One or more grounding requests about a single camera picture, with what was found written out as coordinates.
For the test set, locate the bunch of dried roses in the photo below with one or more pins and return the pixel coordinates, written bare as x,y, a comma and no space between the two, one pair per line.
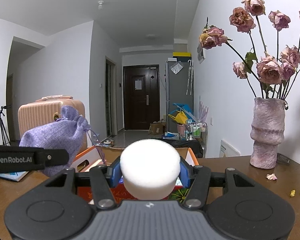
268,70

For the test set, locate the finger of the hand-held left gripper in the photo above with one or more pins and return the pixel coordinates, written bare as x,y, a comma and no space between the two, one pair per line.
56,158

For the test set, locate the pink folded cloth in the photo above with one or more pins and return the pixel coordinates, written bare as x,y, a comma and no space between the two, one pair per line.
53,98

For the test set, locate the black camera tripod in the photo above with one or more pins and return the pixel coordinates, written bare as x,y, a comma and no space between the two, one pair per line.
1,125

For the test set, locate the clear bag on refrigerator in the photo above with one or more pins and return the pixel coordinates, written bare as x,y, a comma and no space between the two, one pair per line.
176,68

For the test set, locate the grey refrigerator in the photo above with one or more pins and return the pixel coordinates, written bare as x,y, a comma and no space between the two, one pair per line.
180,92

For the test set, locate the white round sponge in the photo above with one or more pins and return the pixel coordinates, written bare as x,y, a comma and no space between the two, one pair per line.
150,165

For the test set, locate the white wall panel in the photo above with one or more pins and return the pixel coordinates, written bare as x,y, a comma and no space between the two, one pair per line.
202,56

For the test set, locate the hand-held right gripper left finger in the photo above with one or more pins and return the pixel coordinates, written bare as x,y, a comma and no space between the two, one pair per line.
115,174

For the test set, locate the brown cardboard box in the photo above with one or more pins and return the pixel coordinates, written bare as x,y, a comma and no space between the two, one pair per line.
156,128

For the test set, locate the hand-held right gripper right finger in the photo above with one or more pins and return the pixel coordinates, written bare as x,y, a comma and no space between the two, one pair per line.
185,175

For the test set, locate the pet water feeder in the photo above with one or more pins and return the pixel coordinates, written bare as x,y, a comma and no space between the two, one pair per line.
106,142

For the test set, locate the black cloth cover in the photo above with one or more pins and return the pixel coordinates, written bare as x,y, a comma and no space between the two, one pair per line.
190,145

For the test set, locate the rolling cart with bottles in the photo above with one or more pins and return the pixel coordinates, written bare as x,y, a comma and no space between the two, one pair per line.
198,131

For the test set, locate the yellow plastic item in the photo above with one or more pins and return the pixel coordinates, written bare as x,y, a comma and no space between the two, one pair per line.
180,117

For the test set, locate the orange cardboard box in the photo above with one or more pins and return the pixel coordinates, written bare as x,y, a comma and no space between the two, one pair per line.
95,158

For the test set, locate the yellow petal bits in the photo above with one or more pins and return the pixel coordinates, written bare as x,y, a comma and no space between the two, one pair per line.
293,193

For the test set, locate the pink plastic bucket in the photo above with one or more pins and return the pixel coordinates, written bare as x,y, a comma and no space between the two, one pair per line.
181,129

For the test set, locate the white ceiling smoke detector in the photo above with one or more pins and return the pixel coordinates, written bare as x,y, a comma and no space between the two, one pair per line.
100,4

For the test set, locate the paper sheet on door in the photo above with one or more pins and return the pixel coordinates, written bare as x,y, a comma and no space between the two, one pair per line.
138,84

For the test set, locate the white folded umbrella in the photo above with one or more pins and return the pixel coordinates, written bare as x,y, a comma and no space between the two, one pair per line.
189,77

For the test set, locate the yellow and black box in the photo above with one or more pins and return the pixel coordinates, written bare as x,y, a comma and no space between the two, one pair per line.
182,56

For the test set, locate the dark brown entrance door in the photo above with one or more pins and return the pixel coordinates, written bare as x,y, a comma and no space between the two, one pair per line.
140,110

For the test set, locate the fallen pink petal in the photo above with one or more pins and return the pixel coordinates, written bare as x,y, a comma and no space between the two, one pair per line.
271,176

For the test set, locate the pink textured vase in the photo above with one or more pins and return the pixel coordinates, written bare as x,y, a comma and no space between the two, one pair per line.
267,130

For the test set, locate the dark side door frame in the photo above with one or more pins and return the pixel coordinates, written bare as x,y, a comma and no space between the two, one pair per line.
106,100

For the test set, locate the small dark metal item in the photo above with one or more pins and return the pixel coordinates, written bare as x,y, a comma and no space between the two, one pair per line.
283,158

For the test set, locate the pink ribbed suitcase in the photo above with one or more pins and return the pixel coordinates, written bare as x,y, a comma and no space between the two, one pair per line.
40,115

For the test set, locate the white flat board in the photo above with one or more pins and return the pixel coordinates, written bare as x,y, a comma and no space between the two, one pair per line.
230,150

